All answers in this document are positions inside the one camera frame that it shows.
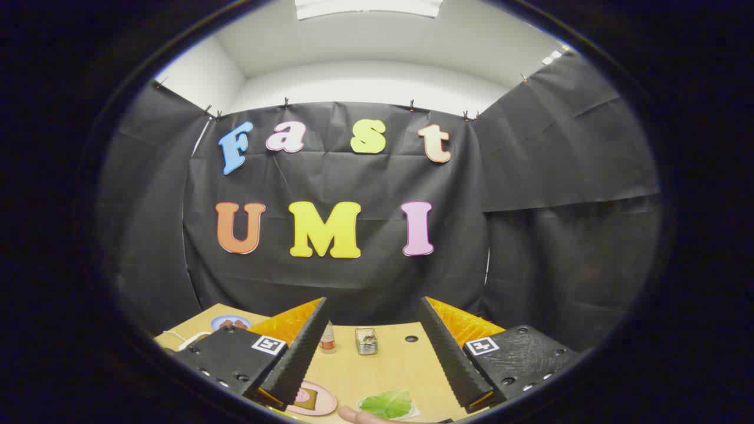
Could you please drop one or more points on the pink plate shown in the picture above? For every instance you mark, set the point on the pink plate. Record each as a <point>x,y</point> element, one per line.
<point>327,403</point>

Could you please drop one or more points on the brown and orange food pieces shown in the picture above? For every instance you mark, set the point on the brown and orange food pieces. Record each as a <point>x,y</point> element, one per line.
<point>234,324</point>

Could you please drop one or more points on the clear water bottle red cap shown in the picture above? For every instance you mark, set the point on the clear water bottle red cap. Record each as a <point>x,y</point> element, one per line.
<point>328,343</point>

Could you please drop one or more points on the ceiling light panel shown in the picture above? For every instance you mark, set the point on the ceiling light panel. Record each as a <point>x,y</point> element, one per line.
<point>365,7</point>

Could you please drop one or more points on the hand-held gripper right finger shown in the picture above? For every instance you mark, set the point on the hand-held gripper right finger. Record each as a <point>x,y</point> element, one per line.
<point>450,359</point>

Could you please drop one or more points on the green lettuce leaf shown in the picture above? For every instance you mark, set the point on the green lettuce leaf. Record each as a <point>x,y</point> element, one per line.
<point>386,405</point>

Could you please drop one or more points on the bread slice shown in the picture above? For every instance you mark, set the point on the bread slice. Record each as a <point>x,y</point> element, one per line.
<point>307,399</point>

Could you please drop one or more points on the blue plate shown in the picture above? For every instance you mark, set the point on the blue plate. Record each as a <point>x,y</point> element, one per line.
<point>217,323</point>

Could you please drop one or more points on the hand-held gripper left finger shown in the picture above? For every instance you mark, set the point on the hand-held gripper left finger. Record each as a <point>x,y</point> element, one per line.
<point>300,359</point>

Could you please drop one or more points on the black backdrop cloth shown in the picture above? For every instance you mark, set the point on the black backdrop cloth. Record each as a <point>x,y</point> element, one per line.
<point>353,277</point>

